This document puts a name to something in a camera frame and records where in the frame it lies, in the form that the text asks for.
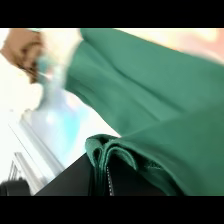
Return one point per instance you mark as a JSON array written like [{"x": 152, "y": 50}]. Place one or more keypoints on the silver frame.
[{"x": 36, "y": 160}]

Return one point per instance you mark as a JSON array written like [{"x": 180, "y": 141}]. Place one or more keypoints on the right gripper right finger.
[{"x": 130, "y": 181}]

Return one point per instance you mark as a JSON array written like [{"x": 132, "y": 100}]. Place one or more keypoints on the brown garment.
[{"x": 21, "y": 50}]

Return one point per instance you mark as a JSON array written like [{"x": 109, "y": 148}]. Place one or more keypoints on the green T-shirt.
[{"x": 160, "y": 110}]

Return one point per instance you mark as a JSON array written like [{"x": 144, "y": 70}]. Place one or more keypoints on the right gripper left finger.
[{"x": 71, "y": 181}]

